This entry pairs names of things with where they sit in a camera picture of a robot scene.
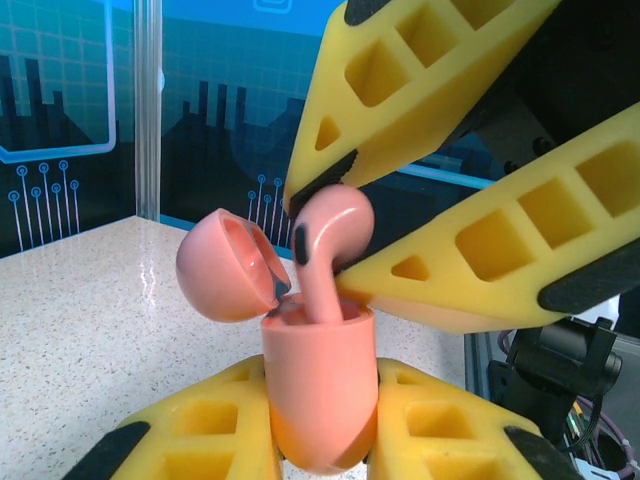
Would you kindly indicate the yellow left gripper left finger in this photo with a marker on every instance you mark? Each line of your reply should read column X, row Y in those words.
column 200, row 430

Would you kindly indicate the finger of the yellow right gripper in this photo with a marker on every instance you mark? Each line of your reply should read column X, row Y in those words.
column 450, row 295
column 400, row 120

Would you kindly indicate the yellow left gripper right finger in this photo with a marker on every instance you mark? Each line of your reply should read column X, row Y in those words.
column 440, row 430

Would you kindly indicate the pink earbud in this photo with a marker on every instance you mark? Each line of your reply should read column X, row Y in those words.
column 340, row 215

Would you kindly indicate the pink earbud charging case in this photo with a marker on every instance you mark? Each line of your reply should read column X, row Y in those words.
column 320, row 380

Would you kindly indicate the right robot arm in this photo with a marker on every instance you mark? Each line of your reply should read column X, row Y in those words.
column 550, row 375

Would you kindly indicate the long aluminium base rail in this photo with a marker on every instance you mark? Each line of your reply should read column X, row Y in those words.
column 477, row 360

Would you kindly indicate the blue printed enclosure panel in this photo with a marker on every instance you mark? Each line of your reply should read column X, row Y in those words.
column 225, row 60
column 60, row 75

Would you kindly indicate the aluminium frame post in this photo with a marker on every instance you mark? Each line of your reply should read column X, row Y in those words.
column 147, row 100

